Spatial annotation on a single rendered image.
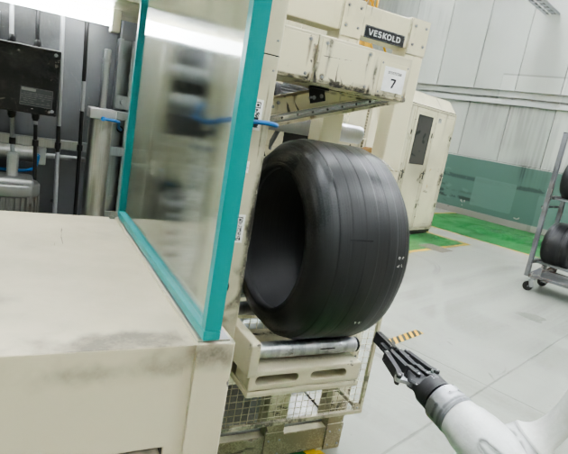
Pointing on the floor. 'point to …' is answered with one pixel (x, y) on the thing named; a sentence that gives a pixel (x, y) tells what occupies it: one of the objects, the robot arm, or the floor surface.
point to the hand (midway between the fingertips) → (384, 344)
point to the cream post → (255, 162)
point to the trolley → (567, 243)
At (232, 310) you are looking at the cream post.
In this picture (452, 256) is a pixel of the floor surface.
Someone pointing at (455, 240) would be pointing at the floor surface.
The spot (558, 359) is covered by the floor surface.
